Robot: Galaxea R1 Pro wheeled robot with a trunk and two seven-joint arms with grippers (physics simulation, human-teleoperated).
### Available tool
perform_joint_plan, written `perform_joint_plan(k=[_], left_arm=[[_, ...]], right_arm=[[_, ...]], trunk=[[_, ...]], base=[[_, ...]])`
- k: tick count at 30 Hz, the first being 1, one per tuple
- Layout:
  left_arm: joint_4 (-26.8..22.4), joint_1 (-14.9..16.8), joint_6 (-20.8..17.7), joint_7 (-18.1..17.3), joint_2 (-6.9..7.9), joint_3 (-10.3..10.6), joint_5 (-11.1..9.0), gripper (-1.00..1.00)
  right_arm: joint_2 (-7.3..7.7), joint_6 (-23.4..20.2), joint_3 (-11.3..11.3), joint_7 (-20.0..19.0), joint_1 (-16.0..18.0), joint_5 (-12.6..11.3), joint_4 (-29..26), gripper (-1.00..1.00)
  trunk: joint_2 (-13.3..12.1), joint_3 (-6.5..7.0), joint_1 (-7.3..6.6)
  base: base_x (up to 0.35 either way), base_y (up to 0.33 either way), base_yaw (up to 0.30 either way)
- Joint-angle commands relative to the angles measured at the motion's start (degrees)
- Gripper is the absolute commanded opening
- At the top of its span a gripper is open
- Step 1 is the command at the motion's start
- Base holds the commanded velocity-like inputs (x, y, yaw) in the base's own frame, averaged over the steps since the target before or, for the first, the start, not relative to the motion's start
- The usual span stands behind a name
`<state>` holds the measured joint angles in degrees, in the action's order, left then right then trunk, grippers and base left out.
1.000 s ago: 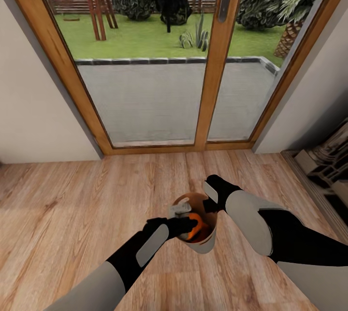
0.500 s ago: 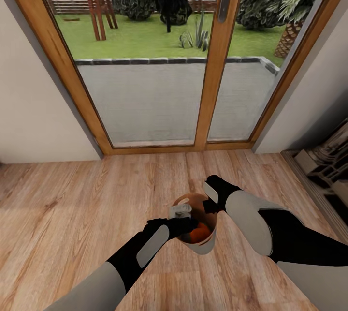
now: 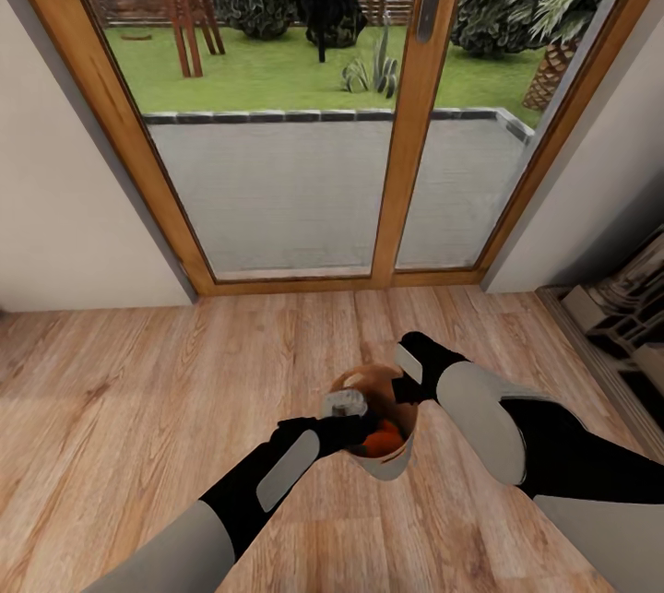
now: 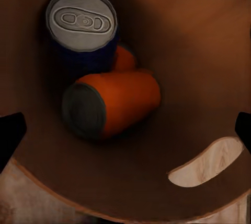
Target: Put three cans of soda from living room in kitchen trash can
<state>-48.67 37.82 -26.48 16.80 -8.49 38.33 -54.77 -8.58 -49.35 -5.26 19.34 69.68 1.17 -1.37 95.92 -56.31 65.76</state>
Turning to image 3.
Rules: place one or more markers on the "trash can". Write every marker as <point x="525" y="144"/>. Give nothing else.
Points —
<point x="377" y="389"/>

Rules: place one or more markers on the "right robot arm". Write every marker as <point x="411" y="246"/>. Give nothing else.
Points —
<point x="607" y="501"/>

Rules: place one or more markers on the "wood fireplace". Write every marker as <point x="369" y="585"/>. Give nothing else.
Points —
<point x="616" y="325"/>

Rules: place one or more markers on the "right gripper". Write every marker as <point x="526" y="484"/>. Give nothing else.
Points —
<point x="405" y="393"/>

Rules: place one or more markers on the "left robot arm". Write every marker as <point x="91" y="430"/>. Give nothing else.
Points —
<point x="196" y="552"/>

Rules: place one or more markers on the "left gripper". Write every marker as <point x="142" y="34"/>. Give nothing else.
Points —
<point x="348" y="431"/>

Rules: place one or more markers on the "door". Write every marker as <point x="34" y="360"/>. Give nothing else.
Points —
<point x="286" y="146"/>

